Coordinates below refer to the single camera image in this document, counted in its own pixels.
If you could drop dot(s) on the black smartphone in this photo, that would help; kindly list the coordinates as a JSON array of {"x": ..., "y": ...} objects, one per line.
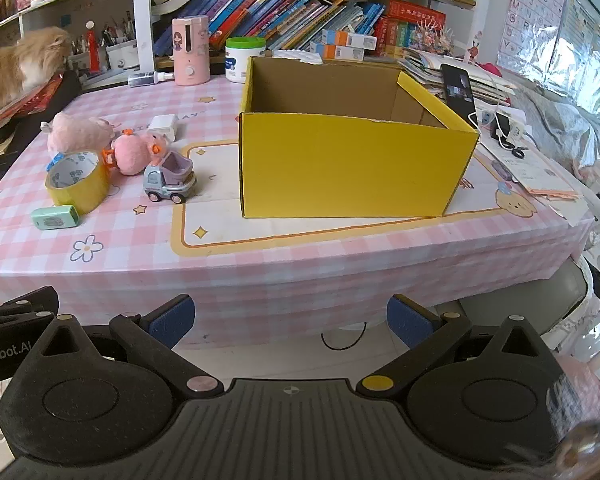
[{"x": 457, "y": 90}]

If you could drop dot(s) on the yellow cardboard box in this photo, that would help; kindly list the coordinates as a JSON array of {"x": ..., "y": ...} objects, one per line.
[{"x": 330, "y": 170}]

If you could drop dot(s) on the small purple stick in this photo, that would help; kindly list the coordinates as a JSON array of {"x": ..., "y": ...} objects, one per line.
[{"x": 503, "y": 170}]

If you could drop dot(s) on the orange white carton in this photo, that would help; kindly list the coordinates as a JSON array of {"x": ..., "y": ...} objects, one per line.
[
  {"x": 350, "y": 39},
  {"x": 337, "y": 52}
]

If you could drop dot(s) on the grey purple toy truck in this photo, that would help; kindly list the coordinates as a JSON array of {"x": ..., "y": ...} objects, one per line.
[{"x": 167, "y": 182}]

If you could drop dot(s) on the white pen holder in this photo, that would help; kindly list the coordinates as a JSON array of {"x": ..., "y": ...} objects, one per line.
[{"x": 122, "y": 55}]

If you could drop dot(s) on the red packets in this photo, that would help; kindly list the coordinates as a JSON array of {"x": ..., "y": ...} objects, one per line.
[{"x": 35, "y": 100}]

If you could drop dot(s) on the pink checked tablecloth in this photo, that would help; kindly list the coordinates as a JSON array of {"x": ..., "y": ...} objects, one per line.
[{"x": 280, "y": 270}]

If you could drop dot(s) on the white tissue pack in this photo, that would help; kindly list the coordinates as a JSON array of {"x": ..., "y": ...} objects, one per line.
[{"x": 297, "y": 56}]

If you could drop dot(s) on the blue plastic toy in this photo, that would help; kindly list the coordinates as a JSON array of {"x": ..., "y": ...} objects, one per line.
[{"x": 56, "y": 162}]

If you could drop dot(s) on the orange fluffy cat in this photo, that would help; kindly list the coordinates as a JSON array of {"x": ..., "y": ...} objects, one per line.
[{"x": 10, "y": 70}]

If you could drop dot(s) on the pink plush pig orange earmuffs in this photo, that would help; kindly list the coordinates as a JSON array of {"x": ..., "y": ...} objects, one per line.
[{"x": 130, "y": 155}]

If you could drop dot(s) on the white wooden bookshelf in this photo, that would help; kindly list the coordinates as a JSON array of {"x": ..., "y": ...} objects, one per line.
[{"x": 142, "y": 10}]

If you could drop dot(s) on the pink humidifier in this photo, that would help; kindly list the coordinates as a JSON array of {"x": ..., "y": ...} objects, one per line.
[{"x": 190, "y": 50}]

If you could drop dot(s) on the pale pink plush toy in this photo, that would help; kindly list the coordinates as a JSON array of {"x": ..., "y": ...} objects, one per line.
[{"x": 75, "y": 132}]

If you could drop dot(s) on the colourful wall chart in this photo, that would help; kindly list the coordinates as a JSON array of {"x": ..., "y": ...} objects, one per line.
[{"x": 590, "y": 35}]

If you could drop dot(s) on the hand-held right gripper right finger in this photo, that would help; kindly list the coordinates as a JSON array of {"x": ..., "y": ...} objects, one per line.
[{"x": 407, "y": 322}]

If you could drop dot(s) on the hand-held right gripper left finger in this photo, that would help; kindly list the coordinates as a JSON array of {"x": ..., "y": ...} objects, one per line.
[{"x": 172, "y": 317}]

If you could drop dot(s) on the clear spray bottle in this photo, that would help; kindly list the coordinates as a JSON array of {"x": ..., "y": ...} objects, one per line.
[{"x": 147, "y": 78}]

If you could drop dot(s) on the white charger plug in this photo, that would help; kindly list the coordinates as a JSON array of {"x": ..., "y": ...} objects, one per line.
[{"x": 162, "y": 127}]

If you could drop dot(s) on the small mint green box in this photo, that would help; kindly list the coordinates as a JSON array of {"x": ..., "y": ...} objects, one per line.
[{"x": 55, "y": 217}]

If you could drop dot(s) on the alphabet wall poster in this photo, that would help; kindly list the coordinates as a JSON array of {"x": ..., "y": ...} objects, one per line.
[{"x": 530, "y": 10}]

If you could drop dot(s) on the stack of magazines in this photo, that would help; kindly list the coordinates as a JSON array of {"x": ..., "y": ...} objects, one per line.
[{"x": 425, "y": 67}]

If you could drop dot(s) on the white chair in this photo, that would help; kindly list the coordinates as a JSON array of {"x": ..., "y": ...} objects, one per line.
[{"x": 530, "y": 290}]

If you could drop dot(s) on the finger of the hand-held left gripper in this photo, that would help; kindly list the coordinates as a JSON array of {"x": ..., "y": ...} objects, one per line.
[{"x": 25, "y": 310}]

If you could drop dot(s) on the red boxed book set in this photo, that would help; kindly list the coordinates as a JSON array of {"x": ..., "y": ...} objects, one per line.
[{"x": 412, "y": 12}]

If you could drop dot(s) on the white jar green lid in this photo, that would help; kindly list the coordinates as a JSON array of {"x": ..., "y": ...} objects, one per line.
[{"x": 242, "y": 65}]

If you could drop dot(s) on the loose paper sheets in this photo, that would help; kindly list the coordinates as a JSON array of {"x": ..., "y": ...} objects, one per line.
[{"x": 540, "y": 175}]

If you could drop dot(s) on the yellow tape roll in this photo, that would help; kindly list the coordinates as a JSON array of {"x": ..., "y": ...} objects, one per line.
[{"x": 80, "y": 195}]

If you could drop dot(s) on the white power strip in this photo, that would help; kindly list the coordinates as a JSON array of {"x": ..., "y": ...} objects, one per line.
[{"x": 517, "y": 127}]

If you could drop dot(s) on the colourful antler ornament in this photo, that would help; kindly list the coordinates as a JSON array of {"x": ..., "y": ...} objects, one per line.
[{"x": 430, "y": 35}]

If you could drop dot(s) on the row of colourful books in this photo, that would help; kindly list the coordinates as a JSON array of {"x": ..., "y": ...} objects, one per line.
[{"x": 280, "y": 15}]

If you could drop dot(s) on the grey blanket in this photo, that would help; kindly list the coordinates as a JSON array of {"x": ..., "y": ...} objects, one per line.
[{"x": 570, "y": 120}]

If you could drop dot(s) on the red figure bottle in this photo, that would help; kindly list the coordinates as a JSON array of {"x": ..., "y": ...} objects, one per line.
[{"x": 93, "y": 50}]

